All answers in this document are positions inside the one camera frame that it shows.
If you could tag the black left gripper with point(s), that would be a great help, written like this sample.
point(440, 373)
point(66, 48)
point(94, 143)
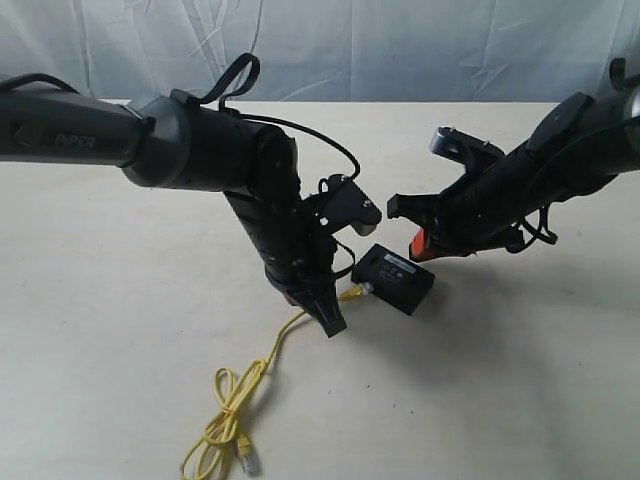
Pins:
point(296, 250)

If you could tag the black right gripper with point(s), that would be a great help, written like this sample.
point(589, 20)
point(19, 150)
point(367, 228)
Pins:
point(497, 208)

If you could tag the small black box device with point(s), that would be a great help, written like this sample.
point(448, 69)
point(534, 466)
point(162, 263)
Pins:
point(394, 279)

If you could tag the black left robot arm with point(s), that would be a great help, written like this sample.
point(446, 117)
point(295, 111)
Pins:
point(169, 143)

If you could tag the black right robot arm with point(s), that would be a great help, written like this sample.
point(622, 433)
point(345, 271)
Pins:
point(593, 141)

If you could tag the white backdrop curtain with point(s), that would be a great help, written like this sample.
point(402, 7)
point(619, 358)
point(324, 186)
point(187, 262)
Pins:
point(360, 51)

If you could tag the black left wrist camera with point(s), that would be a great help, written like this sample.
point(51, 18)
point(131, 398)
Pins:
point(343, 204)

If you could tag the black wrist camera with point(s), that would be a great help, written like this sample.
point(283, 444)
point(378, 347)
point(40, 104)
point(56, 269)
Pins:
point(343, 204)
point(474, 154)

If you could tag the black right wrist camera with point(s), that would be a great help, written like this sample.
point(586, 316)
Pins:
point(474, 154)

